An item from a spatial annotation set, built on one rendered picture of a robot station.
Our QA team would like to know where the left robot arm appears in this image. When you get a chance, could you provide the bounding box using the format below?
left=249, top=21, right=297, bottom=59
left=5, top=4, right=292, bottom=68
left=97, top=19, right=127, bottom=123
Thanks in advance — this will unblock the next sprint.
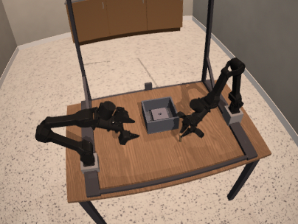
left=183, top=57, right=245, bottom=126

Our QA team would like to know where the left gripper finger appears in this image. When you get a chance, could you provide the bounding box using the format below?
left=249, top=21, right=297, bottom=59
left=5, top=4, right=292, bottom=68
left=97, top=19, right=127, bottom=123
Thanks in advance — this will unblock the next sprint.
left=181, top=128, right=195, bottom=137
left=180, top=121, right=189, bottom=134

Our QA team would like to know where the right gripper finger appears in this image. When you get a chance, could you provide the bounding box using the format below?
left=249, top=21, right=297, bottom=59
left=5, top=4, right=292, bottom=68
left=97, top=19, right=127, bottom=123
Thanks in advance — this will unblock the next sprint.
left=128, top=131, right=139, bottom=140
left=124, top=118, right=135, bottom=123

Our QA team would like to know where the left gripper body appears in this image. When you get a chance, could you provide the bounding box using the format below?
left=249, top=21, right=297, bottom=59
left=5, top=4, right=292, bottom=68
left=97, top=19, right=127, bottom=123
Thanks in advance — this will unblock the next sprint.
left=176, top=111, right=204, bottom=138

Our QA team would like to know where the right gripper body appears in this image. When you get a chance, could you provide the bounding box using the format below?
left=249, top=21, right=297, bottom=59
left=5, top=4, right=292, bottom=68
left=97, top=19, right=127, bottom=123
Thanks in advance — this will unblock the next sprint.
left=106, top=117, right=130, bottom=145

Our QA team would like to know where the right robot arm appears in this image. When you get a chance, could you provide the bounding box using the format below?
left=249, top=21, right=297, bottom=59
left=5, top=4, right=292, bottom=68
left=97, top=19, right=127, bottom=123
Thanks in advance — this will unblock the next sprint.
left=35, top=101, right=129, bottom=167

